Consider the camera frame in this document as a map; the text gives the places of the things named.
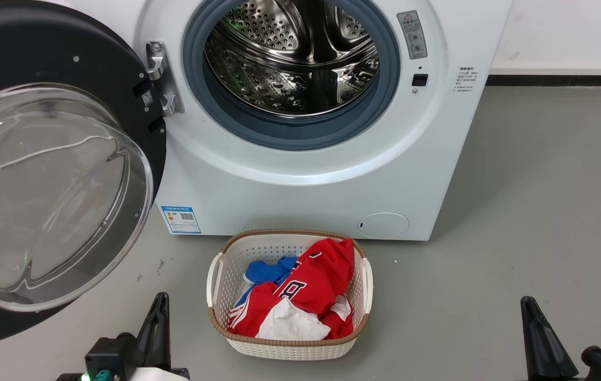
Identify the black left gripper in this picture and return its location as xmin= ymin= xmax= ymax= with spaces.
xmin=85 ymin=292 xmax=172 ymax=381

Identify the round black glass washer door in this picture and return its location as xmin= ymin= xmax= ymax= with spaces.
xmin=0 ymin=0 xmax=168 ymax=350

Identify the white front-load washing machine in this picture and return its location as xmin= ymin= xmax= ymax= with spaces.
xmin=65 ymin=0 xmax=514 ymax=241

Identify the silver metal door hinge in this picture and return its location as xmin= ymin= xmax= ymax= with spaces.
xmin=145 ymin=41 xmax=185 ymax=116

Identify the blue energy label sticker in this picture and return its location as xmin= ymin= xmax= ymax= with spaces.
xmin=161 ymin=206 xmax=202 ymax=234

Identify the blue garment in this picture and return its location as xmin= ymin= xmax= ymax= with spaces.
xmin=236 ymin=256 xmax=300 ymax=307

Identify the white perforated laundry basket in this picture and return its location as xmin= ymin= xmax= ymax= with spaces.
xmin=206 ymin=229 xmax=374 ymax=361

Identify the white garment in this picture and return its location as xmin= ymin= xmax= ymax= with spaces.
xmin=255 ymin=297 xmax=331 ymax=341

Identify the red sports jersey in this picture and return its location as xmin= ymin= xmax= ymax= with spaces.
xmin=228 ymin=238 xmax=355 ymax=340

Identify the round white filter cover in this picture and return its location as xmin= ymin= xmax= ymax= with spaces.
xmin=357 ymin=212 xmax=410 ymax=239

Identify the stainless steel washer drum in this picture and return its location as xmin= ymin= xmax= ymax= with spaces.
xmin=204 ymin=0 xmax=381 ymax=118

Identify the grey warning sticker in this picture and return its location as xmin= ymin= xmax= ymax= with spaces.
xmin=397 ymin=11 xmax=428 ymax=60

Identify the thin white cable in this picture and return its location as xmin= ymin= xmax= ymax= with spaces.
xmin=0 ymin=135 xmax=116 ymax=180

